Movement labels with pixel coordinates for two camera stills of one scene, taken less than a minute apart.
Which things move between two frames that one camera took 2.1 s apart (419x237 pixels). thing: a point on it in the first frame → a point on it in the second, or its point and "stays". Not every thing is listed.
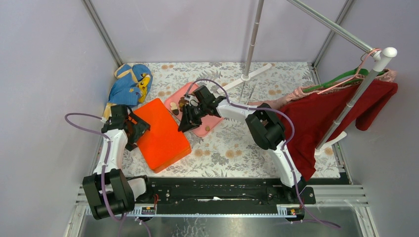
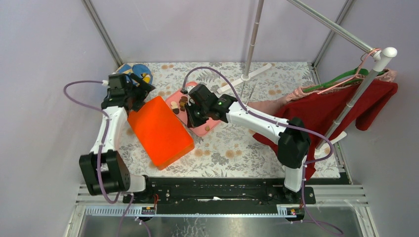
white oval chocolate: [173, 106] stays
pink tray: [207, 125] stays
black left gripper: [141, 126] → [143, 89]
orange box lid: [163, 145] stays
